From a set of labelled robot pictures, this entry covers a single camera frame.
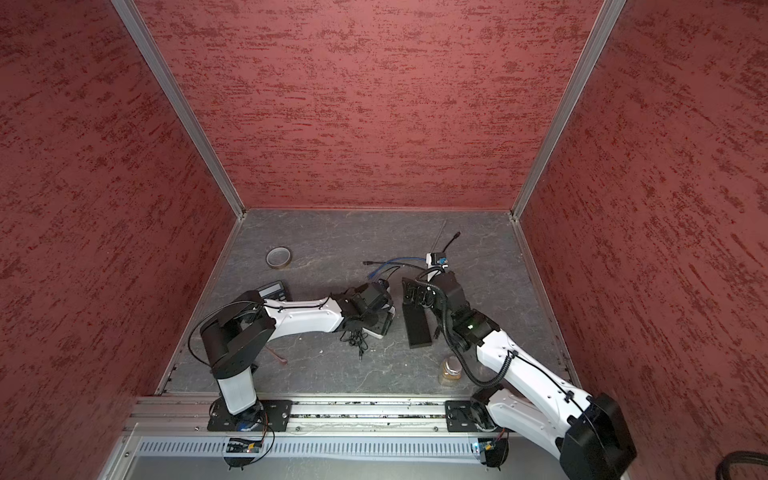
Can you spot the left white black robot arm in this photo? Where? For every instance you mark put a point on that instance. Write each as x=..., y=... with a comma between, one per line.
x=234, y=335

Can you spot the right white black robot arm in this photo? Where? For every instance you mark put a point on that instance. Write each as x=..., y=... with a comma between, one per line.
x=586, y=433

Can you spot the brown tape roll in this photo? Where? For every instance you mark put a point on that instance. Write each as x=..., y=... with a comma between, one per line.
x=279, y=257

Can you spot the aluminium front rail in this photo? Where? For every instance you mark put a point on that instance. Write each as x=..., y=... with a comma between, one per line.
x=187, y=414

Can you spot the black ribbed network switch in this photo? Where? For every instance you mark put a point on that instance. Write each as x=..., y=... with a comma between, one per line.
x=417, y=327

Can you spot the left metal frame post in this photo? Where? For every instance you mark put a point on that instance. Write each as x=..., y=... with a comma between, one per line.
x=138, y=30

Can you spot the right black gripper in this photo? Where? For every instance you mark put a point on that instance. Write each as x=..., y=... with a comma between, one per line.
x=409, y=289

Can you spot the amber glass jar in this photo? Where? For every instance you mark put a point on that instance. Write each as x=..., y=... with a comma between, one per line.
x=451, y=371

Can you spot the right metal frame post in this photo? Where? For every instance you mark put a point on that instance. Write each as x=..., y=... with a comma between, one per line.
x=602, y=28

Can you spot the white slotted cable duct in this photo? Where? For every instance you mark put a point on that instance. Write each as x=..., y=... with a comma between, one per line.
x=440, y=449

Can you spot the metal frame post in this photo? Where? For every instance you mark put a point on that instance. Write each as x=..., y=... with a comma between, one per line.
x=602, y=28
x=138, y=30

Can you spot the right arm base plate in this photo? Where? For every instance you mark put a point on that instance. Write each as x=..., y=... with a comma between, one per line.
x=468, y=416

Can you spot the black desk calculator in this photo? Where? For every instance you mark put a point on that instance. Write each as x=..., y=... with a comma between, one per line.
x=277, y=291

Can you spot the black power adapter with cable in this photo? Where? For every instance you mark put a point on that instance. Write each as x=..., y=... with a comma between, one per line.
x=355, y=336

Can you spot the white network switch box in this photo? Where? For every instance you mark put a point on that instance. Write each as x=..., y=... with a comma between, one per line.
x=382, y=325

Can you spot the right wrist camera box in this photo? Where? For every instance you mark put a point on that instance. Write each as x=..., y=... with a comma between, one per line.
x=437, y=261

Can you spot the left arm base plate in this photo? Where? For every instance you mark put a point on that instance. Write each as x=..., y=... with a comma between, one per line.
x=276, y=414

